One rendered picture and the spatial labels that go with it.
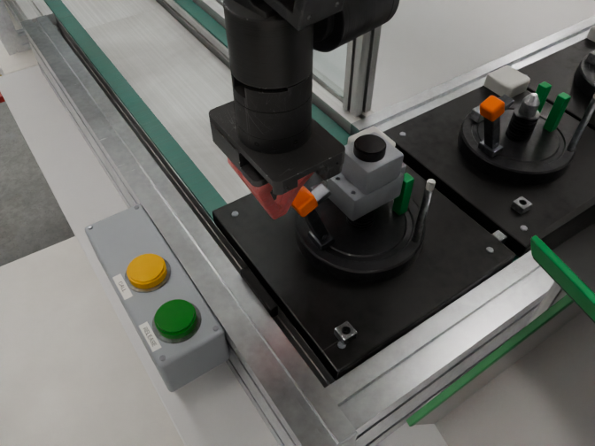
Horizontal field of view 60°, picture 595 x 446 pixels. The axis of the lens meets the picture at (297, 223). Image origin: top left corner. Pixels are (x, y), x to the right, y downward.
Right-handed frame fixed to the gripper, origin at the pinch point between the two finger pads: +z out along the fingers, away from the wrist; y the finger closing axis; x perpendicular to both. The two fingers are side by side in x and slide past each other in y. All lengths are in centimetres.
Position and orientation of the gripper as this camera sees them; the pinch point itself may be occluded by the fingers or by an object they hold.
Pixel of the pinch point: (278, 209)
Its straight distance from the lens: 47.1
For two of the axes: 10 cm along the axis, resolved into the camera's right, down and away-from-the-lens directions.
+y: -5.7, -6.2, 5.4
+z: 0.0, 6.5, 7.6
